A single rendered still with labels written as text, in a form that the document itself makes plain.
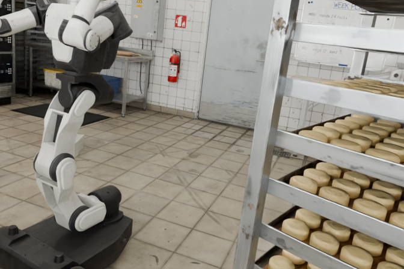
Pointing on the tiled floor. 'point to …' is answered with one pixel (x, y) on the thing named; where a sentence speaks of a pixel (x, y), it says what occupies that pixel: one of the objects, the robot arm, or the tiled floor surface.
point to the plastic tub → (78, 145)
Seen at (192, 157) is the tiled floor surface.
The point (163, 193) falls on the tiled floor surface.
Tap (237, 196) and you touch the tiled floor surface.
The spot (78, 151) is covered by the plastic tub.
